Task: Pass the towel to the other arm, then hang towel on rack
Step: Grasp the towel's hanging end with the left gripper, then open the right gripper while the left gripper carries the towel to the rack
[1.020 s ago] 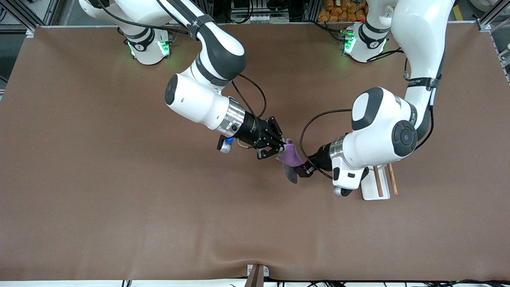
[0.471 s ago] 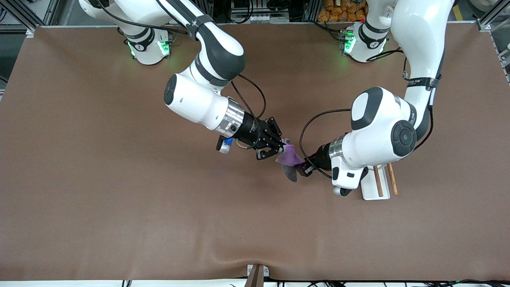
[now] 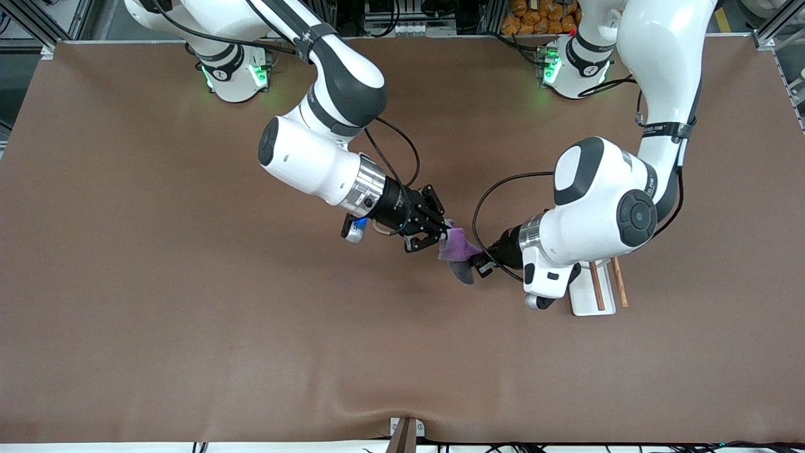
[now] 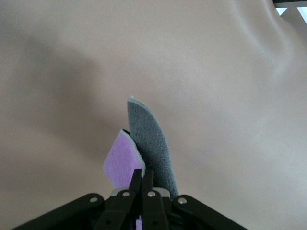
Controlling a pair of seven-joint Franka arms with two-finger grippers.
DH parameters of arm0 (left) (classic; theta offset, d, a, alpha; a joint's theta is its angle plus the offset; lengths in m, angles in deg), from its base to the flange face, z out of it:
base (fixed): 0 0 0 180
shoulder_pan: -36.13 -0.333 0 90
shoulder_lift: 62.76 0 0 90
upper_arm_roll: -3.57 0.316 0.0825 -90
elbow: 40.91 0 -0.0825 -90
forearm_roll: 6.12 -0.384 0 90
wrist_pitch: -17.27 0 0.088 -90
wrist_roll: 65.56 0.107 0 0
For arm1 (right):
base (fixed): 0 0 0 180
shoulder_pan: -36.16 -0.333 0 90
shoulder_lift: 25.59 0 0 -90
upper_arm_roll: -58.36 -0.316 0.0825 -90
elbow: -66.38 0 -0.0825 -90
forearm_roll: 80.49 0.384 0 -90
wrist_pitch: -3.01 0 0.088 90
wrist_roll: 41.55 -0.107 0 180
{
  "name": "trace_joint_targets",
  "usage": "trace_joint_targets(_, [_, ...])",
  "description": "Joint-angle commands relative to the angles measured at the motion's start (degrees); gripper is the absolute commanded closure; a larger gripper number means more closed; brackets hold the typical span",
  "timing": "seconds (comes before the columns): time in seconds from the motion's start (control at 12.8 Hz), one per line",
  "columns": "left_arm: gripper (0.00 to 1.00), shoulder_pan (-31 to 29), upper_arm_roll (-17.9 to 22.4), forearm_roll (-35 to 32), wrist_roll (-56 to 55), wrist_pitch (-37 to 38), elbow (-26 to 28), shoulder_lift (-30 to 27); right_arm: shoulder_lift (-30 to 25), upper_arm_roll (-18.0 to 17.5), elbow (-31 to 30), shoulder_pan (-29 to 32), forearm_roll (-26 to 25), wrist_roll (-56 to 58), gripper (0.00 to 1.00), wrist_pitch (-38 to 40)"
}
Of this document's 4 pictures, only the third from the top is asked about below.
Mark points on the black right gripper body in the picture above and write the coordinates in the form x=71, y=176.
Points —
x=397, y=206

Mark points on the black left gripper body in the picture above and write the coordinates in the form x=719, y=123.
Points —
x=507, y=248

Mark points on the purple and grey towel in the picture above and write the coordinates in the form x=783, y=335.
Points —
x=459, y=248

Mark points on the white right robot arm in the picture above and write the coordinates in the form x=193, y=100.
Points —
x=314, y=157

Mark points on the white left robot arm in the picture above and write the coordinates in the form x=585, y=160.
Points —
x=604, y=207

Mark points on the white rack with wooden bars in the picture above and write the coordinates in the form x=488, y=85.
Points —
x=594, y=296

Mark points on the pile of orange objects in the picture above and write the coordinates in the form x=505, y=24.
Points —
x=541, y=16

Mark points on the brown table mat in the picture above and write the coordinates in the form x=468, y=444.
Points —
x=188, y=314

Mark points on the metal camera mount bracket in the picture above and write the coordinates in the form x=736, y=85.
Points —
x=405, y=434

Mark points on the aluminium frame post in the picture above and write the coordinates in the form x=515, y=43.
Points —
x=44, y=22
x=777, y=25

